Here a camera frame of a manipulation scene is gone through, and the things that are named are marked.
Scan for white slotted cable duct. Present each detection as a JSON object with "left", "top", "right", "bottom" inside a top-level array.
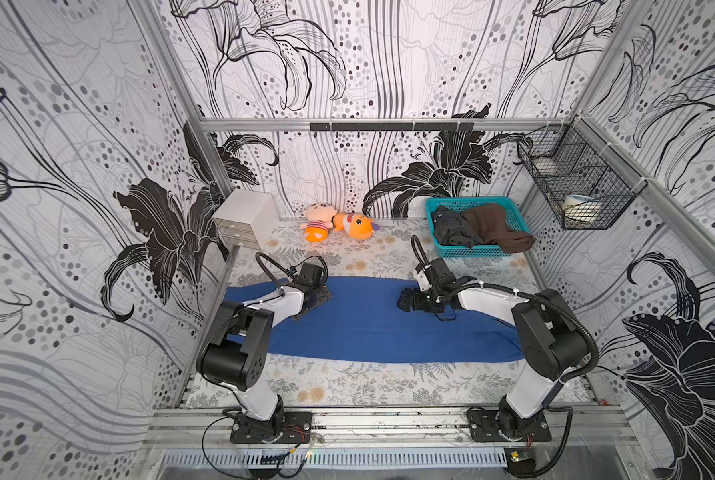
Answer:
[{"left": 164, "top": 446, "right": 507, "bottom": 471}]

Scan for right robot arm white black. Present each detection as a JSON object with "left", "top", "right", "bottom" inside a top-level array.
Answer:
[{"left": 397, "top": 258, "right": 601, "bottom": 441}]

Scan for white mini drawer cabinet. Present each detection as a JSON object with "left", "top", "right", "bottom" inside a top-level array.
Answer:
[{"left": 213, "top": 189, "right": 280, "bottom": 250}]

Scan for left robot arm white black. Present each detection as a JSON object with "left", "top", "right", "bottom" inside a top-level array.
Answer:
[{"left": 196, "top": 256, "right": 331, "bottom": 422}]

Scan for brown folded garment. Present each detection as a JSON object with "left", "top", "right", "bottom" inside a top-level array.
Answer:
[{"left": 463, "top": 203, "right": 535, "bottom": 254}]

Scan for white item in wire basket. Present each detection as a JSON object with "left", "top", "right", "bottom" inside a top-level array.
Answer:
[{"left": 561, "top": 194, "right": 603, "bottom": 224}]

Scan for orange fish plush toy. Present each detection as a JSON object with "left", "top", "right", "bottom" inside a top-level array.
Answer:
[{"left": 333, "top": 212, "right": 381, "bottom": 241}]

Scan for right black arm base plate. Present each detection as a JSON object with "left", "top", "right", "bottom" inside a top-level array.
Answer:
[{"left": 465, "top": 407, "right": 551, "bottom": 443}]

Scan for black wire wall basket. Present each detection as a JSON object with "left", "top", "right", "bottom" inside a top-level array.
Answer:
[{"left": 517, "top": 124, "right": 647, "bottom": 230}]

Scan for blue long pants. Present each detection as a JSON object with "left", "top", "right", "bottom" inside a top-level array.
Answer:
[{"left": 224, "top": 275, "right": 525, "bottom": 364}]

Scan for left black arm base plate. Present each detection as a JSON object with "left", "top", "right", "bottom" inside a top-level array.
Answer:
[{"left": 230, "top": 410, "right": 313, "bottom": 445}]

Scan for pink pig plush toy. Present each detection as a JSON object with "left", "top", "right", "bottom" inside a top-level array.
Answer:
[{"left": 301, "top": 203, "right": 338, "bottom": 243}]

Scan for aluminium front rail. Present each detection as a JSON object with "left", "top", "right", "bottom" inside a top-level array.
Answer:
[{"left": 144, "top": 405, "right": 637, "bottom": 448}]

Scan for dark grey folded garment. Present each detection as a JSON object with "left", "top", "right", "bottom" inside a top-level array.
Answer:
[{"left": 431, "top": 206, "right": 485, "bottom": 249}]

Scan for teal plastic basket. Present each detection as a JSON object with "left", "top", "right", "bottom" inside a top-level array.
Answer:
[{"left": 425, "top": 197, "right": 535, "bottom": 258}]

